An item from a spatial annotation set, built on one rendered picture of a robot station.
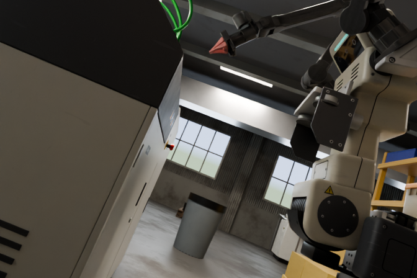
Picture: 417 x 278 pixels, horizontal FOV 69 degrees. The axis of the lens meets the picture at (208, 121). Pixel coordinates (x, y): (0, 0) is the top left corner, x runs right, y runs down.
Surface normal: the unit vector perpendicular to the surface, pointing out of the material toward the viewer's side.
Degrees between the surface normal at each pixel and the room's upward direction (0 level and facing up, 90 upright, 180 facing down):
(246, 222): 90
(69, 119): 90
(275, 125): 90
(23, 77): 90
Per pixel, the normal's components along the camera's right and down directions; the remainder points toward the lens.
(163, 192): -0.04, -0.25
